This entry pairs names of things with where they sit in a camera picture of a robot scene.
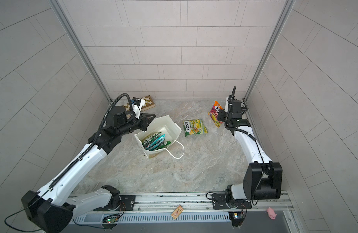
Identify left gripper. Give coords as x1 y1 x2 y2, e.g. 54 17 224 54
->
115 113 157 138

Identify orange Fox's candy bag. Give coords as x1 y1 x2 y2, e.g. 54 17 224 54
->
208 101 223 128

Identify green yellow Fox's candy bag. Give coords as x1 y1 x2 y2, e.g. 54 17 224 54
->
183 118 208 136

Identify white paper bag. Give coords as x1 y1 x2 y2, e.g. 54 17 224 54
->
134 115 185 159

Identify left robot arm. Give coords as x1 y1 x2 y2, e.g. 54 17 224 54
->
21 93 156 233

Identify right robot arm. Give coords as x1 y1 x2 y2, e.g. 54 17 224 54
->
217 95 283 208

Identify green snack packs in bag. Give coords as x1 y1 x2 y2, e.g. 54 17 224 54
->
142 132 171 151

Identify wooden chessboard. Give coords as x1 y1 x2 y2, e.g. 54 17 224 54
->
130 95 155 113

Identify right circuit board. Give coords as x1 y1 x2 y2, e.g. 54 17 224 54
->
228 212 245 227

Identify circuit board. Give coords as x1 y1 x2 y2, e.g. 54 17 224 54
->
228 212 245 227
101 214 120 231

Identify left circuit board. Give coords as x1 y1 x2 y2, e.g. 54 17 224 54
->
101 214 120 231

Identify wooden mousetrap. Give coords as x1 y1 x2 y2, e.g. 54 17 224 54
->
171 205 184 220

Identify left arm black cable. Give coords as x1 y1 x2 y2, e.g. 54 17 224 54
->
4 93 136 233

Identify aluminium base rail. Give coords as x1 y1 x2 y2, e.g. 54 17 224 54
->
66 189 294 217

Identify pink pig toy on rail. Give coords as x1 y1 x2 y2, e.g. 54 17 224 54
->
267 207 277 220

